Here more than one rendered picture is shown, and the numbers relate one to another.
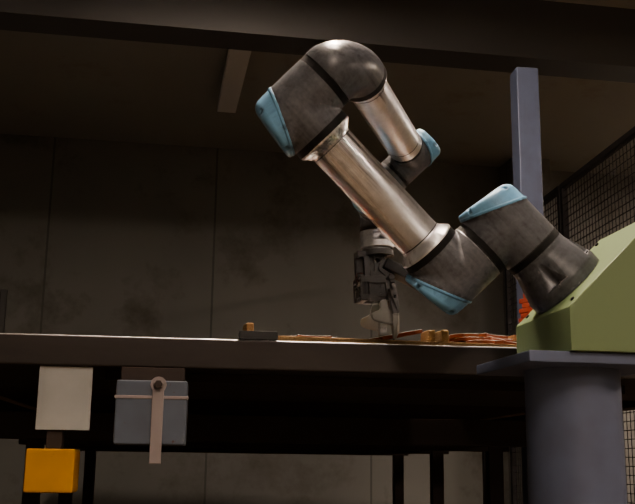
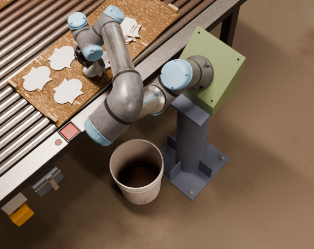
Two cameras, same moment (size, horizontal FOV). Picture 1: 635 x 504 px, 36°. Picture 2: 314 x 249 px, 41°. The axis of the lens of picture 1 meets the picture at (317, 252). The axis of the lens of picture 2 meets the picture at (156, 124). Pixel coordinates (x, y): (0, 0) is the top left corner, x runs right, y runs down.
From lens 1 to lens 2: 2.13 m
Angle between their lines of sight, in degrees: 80
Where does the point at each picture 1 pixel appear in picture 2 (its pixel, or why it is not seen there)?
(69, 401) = (16, 202)
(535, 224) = (196, 78)
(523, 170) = not seen: outside the picture
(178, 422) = (59, 176)
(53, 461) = (24, 216)
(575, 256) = (208, 77)
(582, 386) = not seen: hidden behind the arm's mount
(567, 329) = (210, 110)
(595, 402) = not seen: hidden behind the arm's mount
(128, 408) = (41, 189)
